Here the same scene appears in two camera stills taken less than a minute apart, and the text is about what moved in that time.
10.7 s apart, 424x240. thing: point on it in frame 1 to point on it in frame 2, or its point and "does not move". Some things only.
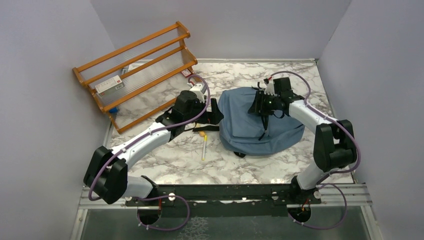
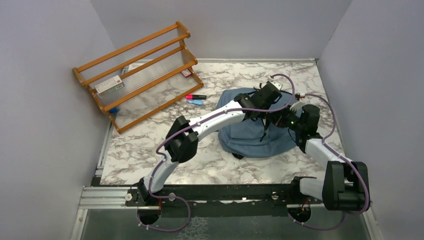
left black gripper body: (205, 118) to (261, 114)
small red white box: (186, 73) does not move
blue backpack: (248, 134) does not move
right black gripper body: (270, 104) to (288, 118)
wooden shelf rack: (134, 80) does not move
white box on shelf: (110, 86) does not move
